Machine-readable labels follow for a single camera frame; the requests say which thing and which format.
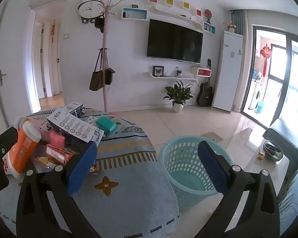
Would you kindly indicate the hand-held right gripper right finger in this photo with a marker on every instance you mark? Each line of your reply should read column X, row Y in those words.
column 212, row 168

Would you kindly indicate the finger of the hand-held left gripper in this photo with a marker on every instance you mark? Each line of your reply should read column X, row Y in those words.
column 1, row 158

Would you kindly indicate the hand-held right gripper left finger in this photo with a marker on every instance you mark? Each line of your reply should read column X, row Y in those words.
column 82, row 168

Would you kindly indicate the teal plastic basket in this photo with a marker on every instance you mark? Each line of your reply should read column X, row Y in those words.
column 188, row 178

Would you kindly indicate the white milk carton box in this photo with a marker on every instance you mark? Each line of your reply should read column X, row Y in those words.
column 74, row 129

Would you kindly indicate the orange plastic bottle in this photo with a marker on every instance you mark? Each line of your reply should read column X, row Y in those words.
column 21, row 151

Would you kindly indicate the red and white small pack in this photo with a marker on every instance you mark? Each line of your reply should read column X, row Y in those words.
column 57, row 153

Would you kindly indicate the tan flat board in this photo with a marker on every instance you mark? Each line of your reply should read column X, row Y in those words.
column 212, row 136

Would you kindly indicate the yellow snack wrapper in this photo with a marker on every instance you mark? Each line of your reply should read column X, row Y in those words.
column 43, row 162

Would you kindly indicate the glass coffee table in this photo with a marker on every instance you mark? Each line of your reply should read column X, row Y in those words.
column 248, row 151

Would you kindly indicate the small orange box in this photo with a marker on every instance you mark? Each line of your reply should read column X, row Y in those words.
column 261, row 155

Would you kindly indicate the patterned blue rug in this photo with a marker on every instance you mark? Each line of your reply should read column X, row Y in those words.
column 129, row 198

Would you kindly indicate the white and blue carton box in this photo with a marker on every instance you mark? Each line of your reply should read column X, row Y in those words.
column 76, row 107

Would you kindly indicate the metal bowl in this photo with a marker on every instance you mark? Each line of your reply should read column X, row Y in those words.
column 272, row 150

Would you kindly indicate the black acoustic guitar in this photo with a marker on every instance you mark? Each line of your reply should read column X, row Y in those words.
column 204, row 95

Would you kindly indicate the teal bucket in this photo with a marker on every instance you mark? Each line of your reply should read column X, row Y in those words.
column 260, row 107

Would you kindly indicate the grey sofa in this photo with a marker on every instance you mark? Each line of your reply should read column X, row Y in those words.
column 285, row 133

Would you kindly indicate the potted green plant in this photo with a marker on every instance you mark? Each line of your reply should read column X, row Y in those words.
column 178, row 94

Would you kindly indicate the white washing machine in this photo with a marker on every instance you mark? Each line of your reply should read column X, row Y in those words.
column 256, row 94

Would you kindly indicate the brown tote bag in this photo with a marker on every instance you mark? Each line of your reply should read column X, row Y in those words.
column 97, row 79

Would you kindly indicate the small black bag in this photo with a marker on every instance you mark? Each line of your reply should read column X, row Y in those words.
column 110, row 76

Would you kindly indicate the red and white shelf box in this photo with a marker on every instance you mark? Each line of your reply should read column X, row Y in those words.
column 203, row 72

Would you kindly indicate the white entry door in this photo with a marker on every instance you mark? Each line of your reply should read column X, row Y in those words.
column 15, row 62

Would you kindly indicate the small shelf ornament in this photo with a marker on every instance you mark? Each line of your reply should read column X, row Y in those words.
column 179, row 72

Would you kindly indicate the white hallway door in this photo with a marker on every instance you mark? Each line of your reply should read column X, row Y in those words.
column 58, row 59

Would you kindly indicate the red hanging knot ornament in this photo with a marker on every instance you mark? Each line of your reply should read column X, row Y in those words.
column 265, row 52

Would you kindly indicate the pink coat rack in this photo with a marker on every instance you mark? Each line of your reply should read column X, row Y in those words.
column 105, row 42

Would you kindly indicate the red hallway hanging ornament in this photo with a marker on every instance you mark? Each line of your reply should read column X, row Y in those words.
column 53, row 31

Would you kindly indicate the small blue box shelf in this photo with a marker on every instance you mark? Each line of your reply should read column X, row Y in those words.
column 209, row 27

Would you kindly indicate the flower pot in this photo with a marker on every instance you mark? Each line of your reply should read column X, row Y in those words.
column 231, row 27

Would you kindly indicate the dark hanging cap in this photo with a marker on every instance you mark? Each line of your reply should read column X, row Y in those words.
column 99, row 23

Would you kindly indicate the grey-blue curtain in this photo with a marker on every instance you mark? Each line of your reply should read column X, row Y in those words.
column 238, row 21

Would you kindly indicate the red round fan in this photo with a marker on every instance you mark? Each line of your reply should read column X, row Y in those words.
column 208, row 13

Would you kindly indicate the white and blue box shelf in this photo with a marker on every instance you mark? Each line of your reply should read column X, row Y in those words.
column 134, row 13

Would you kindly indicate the white lower wall shelf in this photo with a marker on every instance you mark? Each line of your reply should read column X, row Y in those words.
column 173, row 77

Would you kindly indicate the black picture frame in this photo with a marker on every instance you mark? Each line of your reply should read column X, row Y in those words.
column 158, row 71

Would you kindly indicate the black sliding door frame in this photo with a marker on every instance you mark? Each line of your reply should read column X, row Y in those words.
column 288, row 79

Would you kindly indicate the wall television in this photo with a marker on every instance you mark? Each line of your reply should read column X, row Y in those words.
column 175, row 41

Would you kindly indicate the white light switch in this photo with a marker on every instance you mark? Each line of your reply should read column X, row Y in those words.
column 66, row 36

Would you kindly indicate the white curved wall shelf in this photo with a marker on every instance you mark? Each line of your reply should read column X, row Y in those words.
column 178, row 17

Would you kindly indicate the panda wall clock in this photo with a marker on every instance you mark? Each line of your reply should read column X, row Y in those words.
column 89, row 7

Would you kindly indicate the yellow wall cube shelf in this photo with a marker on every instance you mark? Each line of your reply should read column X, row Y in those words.
column 170, row 1
column 186, row 5

